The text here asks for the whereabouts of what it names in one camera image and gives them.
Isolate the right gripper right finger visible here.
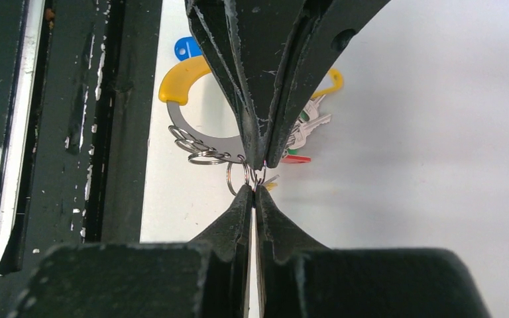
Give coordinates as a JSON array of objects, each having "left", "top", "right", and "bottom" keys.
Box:
[{"left": 254, "top": 187, "right": 490, "bottom": 317}]

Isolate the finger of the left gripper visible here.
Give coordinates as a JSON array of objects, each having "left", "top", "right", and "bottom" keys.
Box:
[
  {"left": 265, "top": 0, "right": 388, "bottom": 168},
  {"left": 185, "top": 1, "right": 266, "bottom": 169}
]

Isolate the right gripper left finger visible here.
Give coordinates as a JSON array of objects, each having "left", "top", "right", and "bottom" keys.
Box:
[{"left": 9, "top": 185, "right": 253, "bottom": 317}]

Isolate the metal key organizer ring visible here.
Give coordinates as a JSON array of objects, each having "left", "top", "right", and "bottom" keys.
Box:
[{"left": 158, "top": 36, "right": 345, "bottom": 167}]

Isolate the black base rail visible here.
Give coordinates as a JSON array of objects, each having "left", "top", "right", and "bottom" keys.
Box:
[{"left": 0, "top": 1, "right": 163, "bottom": 317}]

